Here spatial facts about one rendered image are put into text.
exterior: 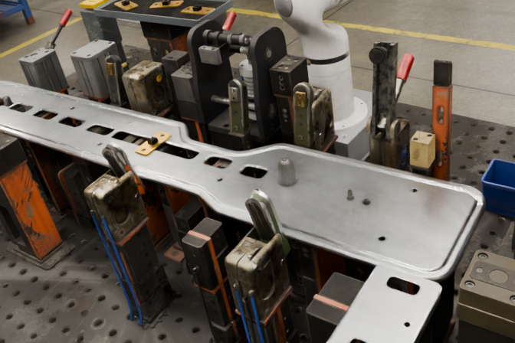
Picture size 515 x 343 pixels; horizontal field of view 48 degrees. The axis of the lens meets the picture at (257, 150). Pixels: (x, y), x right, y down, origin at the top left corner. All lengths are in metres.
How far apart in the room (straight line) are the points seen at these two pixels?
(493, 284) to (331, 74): 0.85
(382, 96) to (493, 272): 0.39
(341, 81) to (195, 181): 0.57
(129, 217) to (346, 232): 0.43
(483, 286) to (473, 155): 0.87
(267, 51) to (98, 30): 0.66
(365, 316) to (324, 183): 0.30
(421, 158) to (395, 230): 0.16
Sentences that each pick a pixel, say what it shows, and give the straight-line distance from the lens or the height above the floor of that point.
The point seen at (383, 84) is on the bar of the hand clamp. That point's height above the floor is 1.14.
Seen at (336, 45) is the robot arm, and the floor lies 1.03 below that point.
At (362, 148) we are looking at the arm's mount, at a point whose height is 0.74.
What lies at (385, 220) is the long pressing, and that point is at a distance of 0.95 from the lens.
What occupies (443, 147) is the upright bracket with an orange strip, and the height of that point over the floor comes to 1.04.
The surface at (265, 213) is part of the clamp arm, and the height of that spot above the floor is 1.10.
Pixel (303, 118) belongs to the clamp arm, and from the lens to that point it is 1.15.
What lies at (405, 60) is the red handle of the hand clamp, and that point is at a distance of 1.11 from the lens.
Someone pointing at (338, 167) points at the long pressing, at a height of 1.00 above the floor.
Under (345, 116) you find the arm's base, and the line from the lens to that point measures 1.57.
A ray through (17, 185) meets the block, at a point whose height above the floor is 0.93.
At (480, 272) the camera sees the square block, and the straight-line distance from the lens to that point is 0.80.
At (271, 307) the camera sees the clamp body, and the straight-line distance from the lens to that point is 0.93.
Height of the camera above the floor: 1.63
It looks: 33 degrees down
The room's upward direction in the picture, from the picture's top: 11 degrees counter-clockwise
